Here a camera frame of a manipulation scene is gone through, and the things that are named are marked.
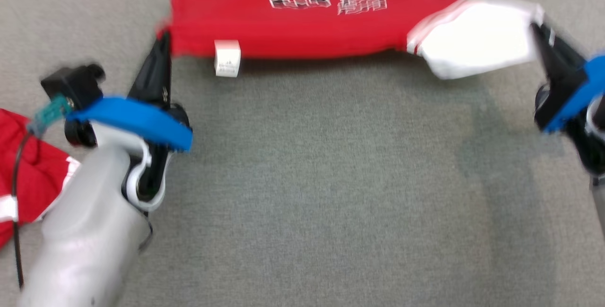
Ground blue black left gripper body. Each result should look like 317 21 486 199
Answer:
66 97 193 153

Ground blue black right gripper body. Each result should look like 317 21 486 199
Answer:
534 54 605 175

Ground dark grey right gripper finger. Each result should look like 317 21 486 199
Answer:
532 23 587 81

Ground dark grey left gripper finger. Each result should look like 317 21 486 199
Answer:
127 31 172 107

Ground red jersey with white stripes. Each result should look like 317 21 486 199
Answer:
156 0 545 81

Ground plain red white-trimmed garment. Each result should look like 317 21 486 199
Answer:
0 109 82 251

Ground left camera cable teal plug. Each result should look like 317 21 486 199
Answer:
12 94 71 291

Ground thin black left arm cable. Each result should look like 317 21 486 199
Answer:
138 221 154 252

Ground white cable tag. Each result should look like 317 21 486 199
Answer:
0 196 18 222

